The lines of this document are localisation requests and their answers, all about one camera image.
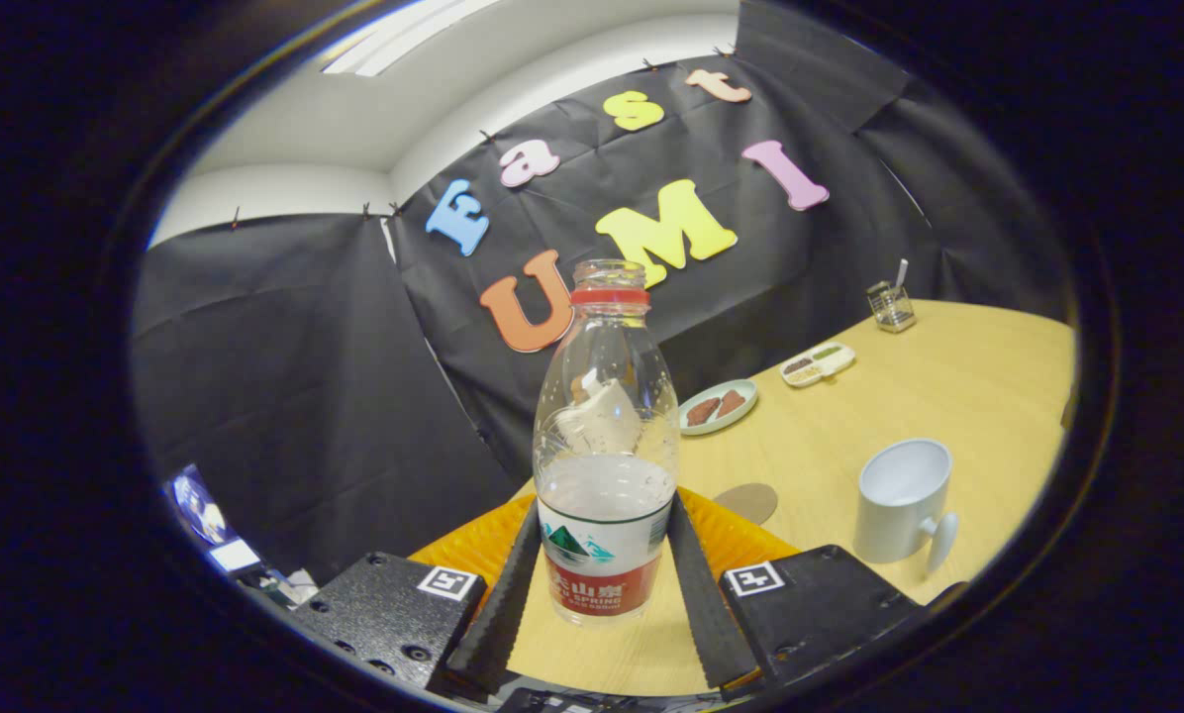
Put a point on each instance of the metal spoon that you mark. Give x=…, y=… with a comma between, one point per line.
x=901, y=272

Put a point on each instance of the computer monitor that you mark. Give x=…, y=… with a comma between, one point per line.
x=196, y=505

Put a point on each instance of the wooden table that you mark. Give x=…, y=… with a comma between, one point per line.
x=948, y=386

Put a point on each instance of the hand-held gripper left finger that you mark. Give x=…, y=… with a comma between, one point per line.
x=503, y=614

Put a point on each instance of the ceiling light panel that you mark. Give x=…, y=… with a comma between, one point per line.
x=394, y=40

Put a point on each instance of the white cup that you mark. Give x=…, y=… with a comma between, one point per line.
x=894, y=515

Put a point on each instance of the round brown coaster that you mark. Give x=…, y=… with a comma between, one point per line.
x=750, y=503

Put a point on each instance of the brown food piece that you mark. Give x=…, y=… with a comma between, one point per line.
x=731, y=402
x=703, y=411

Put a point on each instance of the pale green plate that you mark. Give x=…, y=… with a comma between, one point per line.
x=748, y=396

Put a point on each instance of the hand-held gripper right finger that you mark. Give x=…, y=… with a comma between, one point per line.
x=701, y=594

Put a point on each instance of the white divided dish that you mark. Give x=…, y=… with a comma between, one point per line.
x=818, y=364

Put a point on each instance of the clear plastic juice bottle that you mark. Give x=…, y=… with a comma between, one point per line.
x=602, y=555

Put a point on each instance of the black backdrop cloth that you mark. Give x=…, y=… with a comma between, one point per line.
x=285, y=376

